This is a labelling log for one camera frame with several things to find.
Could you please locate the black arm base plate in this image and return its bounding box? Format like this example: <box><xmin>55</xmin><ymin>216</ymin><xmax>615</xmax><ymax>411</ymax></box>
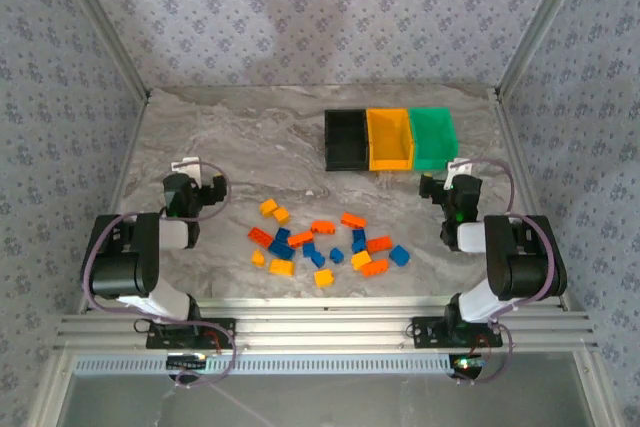
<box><xmin>410</xmin><ymin>316</ymin><xmax>504</xmax><ymax>348</ymax></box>
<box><xmin>144</xmin><ymin>317</ymin><xmax>237</xmax><ymax>351</ymax></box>

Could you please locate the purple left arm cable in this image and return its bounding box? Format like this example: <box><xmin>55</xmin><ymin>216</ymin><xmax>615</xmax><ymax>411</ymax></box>
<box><xmin>82</xmin><ymin>160</ymin><xmax>239</xmax><ymax>391</ymax></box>

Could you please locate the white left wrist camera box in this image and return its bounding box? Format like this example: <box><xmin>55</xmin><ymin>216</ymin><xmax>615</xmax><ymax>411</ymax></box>
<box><xmin>170</xmin><ymin>156</ymin><xmax>202</xmax><ymax>183</ymax></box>

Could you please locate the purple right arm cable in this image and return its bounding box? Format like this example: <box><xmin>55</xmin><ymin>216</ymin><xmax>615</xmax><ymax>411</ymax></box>
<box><xmin>457</xmin><ymin>159</ymin><xmax>557</xmax><ymax>388</ymax></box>

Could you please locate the aluminium base rail beam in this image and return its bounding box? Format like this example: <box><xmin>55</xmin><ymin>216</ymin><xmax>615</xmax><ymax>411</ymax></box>
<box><xmin>52</xmin><ymin>296</ymin><xmax>600</xmax><ymax>354</ymax></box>

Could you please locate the aluminium frame upright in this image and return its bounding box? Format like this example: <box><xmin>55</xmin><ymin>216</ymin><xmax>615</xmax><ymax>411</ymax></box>
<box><xmin>492</xmin><ymin>0</ymin><xmax>599</xmax><ymax>98</ymax></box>
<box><xmin>49</xmin><ymin>0</ymin><xmax>154</xmax><ymax>101</ymax></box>

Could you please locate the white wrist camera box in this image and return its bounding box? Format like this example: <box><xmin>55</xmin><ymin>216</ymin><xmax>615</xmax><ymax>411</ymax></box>
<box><xmin>446</xmin><ymin>157</ymin><xmax>475</xmax><ymax>181</ymax></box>
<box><xmin>170</xmin><ymin>156</ymin><xmax>202</xmax><ymax>183</ymax></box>

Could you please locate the long yellow lego brick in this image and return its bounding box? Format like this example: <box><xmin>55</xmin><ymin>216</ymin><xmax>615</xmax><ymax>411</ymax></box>
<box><xmin>268</xmin><ymin>258</ymin><xmax>296</xmax><ymax>278</ymax></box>

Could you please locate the small circuit board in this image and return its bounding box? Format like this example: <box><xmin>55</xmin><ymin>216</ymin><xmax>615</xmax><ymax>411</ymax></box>
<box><xmin>166</xmin><ymin>354</ymin><xmax>209</xmax><ymax>371</ymax></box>
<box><xmin>449</xmin><ymin>354</ymin><xmax>489</xmax><ymax>373</ymax></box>

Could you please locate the yellow plastic bin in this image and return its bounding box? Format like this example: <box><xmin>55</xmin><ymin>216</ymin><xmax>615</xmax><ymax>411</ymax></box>
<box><xmin>365</xmin><ymin>106</ymin><xmax>415</xmax><ymax>172</ymax></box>

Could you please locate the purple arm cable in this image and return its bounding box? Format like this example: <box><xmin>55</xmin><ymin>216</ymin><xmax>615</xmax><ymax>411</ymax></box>
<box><xmin>457</xmin><ymin>159</ymin><xmax>557</xmax><ymax>388</ymax></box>
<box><xmin>82</xmin><ymin>160</ymin><xmax>239</xmax><ymax>391</ymax></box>

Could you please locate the aluminium table side rail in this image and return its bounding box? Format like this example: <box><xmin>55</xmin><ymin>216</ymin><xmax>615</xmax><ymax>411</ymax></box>
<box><xmin>492</xmin><ymin>87</ymin><xmax>574</xmax><ymax>311</ymax></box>
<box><xmin>77</xmin><ymin>89</ymin><xmax>154</xmax><ymax>316</ymax></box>

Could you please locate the grey slotted cable duct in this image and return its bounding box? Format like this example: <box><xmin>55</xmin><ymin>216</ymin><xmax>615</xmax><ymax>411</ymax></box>
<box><xmin>73</xmin><ymin>352</ymin><xmax>456</xmax><ymax>377</ymax></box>

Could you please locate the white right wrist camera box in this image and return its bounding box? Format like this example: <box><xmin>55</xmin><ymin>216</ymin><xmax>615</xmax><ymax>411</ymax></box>
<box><xmin>446</xmin><ymin>157</ymin><xmax>475</xmax><ymax>181</ymax></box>

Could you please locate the aluminium frame leg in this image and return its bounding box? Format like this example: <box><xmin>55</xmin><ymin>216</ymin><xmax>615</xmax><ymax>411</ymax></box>
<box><xmin>27</xmin><ymin>349</ymin><xmax>76</xmax><ymax>427</ymax></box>
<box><xmin>572</xmin><ymin>350</ymin><xmax>621</xmax><ymax>427</ymax></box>

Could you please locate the black plastic bin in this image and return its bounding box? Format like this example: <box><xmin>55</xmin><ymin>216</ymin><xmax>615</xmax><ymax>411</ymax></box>
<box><xmin>323</xmin><ymin>107</ymin><xmax>372</xmax><ymax>172</ymax></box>

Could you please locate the green plastic bin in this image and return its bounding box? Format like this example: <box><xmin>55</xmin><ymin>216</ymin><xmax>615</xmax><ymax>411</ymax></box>
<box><xmin>407</xmin><ymin>105</ymin><xmax>460</xmax><ymax>172</ymax></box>

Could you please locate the long blue lego brick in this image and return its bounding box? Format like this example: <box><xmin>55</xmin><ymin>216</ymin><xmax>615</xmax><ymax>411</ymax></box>
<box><xmin>268</xmin><ymin>239</ymin><xmax>297</xmax><ymax>261</ymax></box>

